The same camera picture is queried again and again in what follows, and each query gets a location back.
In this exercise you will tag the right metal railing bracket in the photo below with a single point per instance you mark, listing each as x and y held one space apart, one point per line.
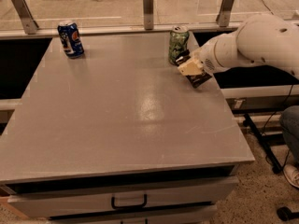
224 15

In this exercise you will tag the black rxbar chocolate wrapper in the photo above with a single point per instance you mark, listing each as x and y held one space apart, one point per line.
198 80

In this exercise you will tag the metal railing bracket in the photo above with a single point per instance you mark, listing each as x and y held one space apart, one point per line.
148 14
28 22
224 15

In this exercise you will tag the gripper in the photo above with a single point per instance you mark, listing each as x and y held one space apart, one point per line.
206 57

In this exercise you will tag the green soda can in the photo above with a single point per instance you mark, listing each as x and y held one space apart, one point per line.
178 39

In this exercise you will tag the blue pepsi can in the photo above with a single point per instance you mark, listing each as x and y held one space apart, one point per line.
69 36

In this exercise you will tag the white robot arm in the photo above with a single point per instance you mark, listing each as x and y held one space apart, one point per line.
261 39

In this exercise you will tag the middle metal railing bracket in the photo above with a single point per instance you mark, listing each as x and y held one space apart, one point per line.
148 14

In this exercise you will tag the person's jeans leg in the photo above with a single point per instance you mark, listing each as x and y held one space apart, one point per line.
289 121

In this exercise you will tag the grey drawer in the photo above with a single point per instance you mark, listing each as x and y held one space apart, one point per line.
81 201
179 213

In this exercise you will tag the lower grey drawer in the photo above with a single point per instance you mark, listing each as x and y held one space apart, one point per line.
179 213

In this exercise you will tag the black stand leg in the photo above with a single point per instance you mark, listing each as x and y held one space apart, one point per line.
264 141

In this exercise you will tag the black drawer handle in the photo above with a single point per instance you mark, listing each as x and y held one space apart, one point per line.
129 202

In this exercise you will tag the upper grey drawer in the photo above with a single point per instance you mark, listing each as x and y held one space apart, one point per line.
81 201

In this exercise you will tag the black caster wheel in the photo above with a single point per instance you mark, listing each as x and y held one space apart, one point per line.
285 214

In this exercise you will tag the white sneaker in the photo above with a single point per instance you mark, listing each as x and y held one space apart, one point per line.
292 175

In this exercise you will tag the left metal railing bracket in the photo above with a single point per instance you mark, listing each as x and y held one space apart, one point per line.
28 22

